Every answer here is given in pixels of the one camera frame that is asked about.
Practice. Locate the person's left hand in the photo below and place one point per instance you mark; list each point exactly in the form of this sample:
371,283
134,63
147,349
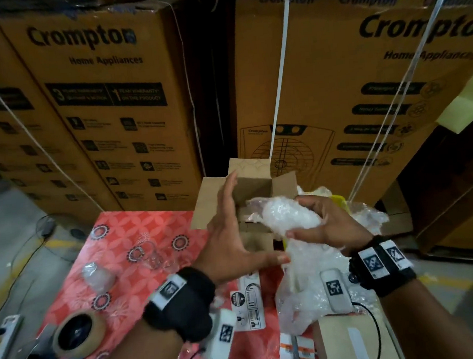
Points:
226,252

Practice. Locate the person's right hand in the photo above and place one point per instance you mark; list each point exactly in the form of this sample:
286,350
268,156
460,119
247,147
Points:
338,231

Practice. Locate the black-white fragile sticker sheet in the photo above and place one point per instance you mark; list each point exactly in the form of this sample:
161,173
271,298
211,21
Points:
247,299

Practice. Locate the bubble wrap bundle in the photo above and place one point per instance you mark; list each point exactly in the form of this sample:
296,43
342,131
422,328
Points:
302,291

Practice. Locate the small cardboard box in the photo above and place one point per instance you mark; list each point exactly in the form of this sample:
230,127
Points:
252,168

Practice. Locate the tape dispenser with tape roll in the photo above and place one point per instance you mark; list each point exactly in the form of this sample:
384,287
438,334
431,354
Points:
73,337

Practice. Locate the person's right forearm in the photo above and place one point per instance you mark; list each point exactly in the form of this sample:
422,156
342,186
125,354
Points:
436,325

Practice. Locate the clear drinking glass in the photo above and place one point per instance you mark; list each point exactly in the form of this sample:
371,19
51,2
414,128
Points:
148,254
97,276

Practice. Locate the flat brown cardboard box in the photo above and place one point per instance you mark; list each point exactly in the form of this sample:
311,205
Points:
356,344

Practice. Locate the stack of Crompton cartons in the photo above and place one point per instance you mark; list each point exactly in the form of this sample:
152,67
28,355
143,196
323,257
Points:
117,113

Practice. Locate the black wristband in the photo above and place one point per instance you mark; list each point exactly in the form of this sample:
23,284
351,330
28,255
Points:
382,264
181,304

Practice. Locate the orange floral tablecloth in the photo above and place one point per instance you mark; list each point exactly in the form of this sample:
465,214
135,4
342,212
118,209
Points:
119,244

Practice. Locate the packaged blue scissors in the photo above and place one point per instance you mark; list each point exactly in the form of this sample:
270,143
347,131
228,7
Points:
295,354

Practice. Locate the black power adapter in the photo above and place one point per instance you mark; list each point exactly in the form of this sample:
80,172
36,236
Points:
46,227

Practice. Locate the pale yellow paper slip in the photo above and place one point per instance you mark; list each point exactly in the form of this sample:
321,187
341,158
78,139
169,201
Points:
467,98

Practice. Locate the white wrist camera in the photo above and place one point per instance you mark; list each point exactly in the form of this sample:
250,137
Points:
220,334
337,290

